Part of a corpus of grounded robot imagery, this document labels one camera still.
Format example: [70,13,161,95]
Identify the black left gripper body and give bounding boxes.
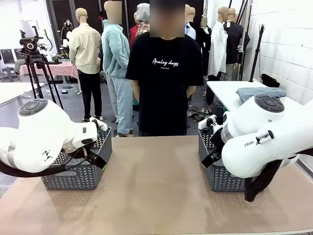
[79,146,92,159]

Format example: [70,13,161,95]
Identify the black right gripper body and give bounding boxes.
[209,126,224,157]

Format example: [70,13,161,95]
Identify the grey plastic woven-pattern basket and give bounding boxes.
[41,126,113,191]
[198,128,246,193]

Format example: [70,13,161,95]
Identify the white table with rounded corner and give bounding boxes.
[206,80,272,112]

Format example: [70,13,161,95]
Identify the folded blue jeans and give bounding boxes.
[236,87,287,103]

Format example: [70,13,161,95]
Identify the grey floor crate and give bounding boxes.
[58,85,81,96]

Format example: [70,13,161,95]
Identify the person in black T-shirt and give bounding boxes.
[125,0,204,137]

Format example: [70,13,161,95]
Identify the table with red checkered cloth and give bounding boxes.
[19,61,79,79]

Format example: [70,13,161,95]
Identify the mannequin in white shirt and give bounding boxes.
[207,6,229,81]

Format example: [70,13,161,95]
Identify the mannequin in dark jacket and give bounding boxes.
[198,17,212,75]

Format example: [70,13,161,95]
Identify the black light stand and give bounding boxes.
[249,23,267,83]

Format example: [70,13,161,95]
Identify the white desk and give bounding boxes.
[0,82,46,107]

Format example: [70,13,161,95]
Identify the mannequin in black shirt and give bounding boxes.
[224,7,250,81]

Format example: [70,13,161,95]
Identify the mannequin in teal fleece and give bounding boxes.
[101,0,134,137]

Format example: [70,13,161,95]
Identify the mannequin in cream shirt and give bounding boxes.
[69,7,103,122]

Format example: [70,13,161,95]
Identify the mannequin in blue shirt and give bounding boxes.
[184,4,197,41]

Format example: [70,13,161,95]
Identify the black white background robot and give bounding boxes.
[60,18,73,48]

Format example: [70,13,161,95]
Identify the white board panel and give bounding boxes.
[19,20,39,38]

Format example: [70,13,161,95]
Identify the mannequin in plaid hoodie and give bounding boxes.
[129,2,151,47]

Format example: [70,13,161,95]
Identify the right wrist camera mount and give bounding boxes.
[198,115,218,130]

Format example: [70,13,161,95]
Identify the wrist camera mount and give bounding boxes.
[89,117,109,132]
[198,115,218,130]

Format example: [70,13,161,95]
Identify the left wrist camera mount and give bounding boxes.
[89,117,109,132]

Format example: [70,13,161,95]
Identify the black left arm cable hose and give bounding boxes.
[0,146,92,178]

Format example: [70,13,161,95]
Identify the black camera tripod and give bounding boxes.
[19,25,65,111]

